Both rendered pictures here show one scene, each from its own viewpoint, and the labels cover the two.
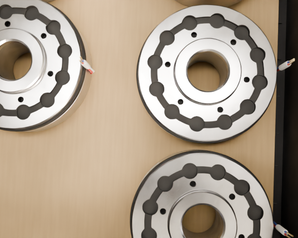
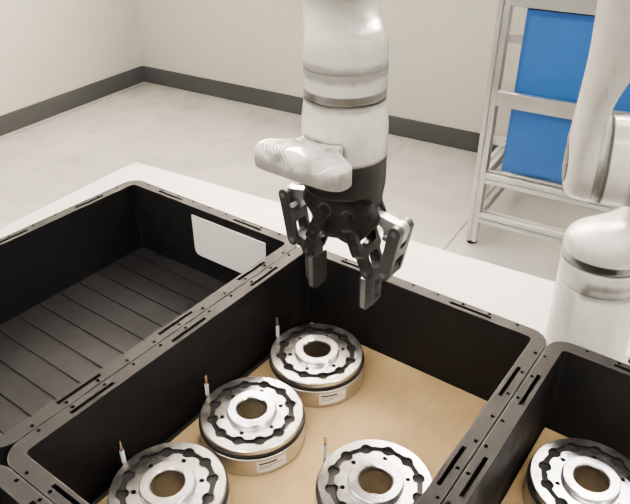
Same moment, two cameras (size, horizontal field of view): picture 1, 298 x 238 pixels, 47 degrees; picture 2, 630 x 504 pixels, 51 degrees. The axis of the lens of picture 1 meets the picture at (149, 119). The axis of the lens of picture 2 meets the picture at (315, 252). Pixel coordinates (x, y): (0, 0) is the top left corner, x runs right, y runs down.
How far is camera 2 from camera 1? 0.54 m
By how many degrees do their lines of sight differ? 62
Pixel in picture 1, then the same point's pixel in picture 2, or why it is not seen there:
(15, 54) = not seen: outside the picture
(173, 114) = (289, 405)
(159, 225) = (341, 361)
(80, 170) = (376, 428)
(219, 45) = (233, 415)
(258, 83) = (227, 393)
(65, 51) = (333, 473)
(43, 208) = (416, 421)
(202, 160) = (292, 375)
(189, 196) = (313, 361)
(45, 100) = (368, 452)
